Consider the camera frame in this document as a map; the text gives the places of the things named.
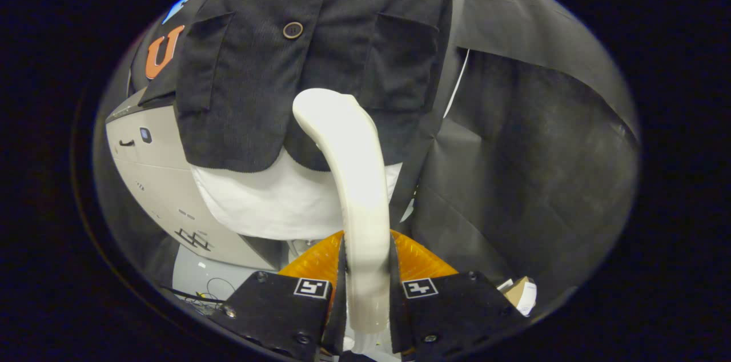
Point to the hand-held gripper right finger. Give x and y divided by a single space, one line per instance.
398 322

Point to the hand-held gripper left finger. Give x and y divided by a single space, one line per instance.
337 322

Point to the white garment steamer head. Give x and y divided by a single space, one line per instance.
354 179

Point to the black button jacket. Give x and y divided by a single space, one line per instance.
245 93

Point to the cardboard box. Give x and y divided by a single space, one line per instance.
522 293

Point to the white mannequin torso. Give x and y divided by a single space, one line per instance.
274 202

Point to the black backdrop cloth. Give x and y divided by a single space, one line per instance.
542 179

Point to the grey cabinet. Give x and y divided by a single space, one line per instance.
154 179

